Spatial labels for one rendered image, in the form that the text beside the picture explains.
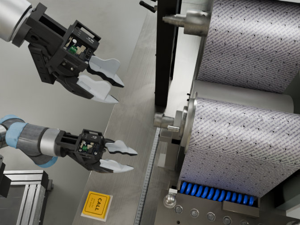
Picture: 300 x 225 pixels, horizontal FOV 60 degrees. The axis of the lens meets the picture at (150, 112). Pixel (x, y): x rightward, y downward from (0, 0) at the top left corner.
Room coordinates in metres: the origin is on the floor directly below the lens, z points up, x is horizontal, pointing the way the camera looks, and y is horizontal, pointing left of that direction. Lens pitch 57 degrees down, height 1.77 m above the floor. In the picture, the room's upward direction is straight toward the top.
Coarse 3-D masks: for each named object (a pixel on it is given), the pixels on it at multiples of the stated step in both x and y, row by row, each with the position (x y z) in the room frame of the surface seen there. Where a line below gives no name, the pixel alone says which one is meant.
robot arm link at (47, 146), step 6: (48, 132) 0.34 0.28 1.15; (54, 132) 0.34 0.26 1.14; (42, 138) 0.32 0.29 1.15; (48, 138) 0.32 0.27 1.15; (54, 138) 0.32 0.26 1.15; (42, 144) 0.31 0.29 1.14; (48, 144) 0.31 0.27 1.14; (54, 144) 0.31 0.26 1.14; (42, 150) 0.30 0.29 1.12; (48, 150) 0.29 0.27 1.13; (54, 150) 0.30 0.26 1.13; (54, 156) 0.29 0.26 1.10
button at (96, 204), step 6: (90, 192) 0.24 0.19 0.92; (90, 198) 0.22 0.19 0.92; (96, 198) 0.22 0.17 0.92; (102, 198) 0.22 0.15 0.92; (108, 198) 0.22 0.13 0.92; (90, 204) 0.20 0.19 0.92; (96, 204) 0.20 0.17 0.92; (102, 204) 0.20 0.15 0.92; (84, 210) 0.18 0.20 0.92; (90, 210) 0.18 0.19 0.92; (96, 210) 0.18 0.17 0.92; (102, 210) 0.18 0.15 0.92; (96, 216) 0.17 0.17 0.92; (102, 216) 0.17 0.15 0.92
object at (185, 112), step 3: (183, 108) 0.33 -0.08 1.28; (186, 108) 0.33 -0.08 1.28; (183, 111) 0.32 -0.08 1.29; (186, 111) 0.32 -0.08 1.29; (183, 114) 0.31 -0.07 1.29; (186, 114) 0.31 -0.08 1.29; (183, 117) 0.30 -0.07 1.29; (186, 117) 0.30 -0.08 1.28; (183, 120) 0.30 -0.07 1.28; (180, 123) 0.32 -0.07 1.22; (183, 123) 0.29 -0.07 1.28; (180, 126) 0.29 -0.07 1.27; (183, 126) 0.29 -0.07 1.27; (180, 129) 0.28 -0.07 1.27; (183, 129) 0.28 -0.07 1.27; (180, 132) 0.28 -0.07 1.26; (183, 132) 0.28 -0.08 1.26; (180, 135) 0.28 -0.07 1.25
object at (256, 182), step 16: (192, 160) 0.24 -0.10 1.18; (208, 160) 0.24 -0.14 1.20; (192, 176) 0.24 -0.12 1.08; (208, 176) 0.23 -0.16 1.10; (224, 176) 0.22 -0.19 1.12; (240, 176) 0.22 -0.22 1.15; (256, 176) 0.21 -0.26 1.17; (272, 176) 0.20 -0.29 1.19; (288, 176) 0.20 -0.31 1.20; (240, 192) 0.21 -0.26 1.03; (256, 192) 0.20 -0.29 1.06
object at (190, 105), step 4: (192, 100) 0.34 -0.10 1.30; (188, 104) 0.34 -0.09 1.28; (192, 104) 0.32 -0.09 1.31; (188, 108) 0.31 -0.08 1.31; (192, 108) 0.31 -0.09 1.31; (188, 112) 0.30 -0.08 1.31; (188, 116) 0.29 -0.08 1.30; (188, 120) 0.29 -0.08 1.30; (188, 124) 0.28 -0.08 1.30; (184, 128) 0.28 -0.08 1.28; (188, 128) 0.27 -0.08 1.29; (184, 132) 0.27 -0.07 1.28; (188, 132) 0.27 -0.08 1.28; (184, 136) 0.26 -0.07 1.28; (184, 140) 0.26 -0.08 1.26; (184, 144) 0.25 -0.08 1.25
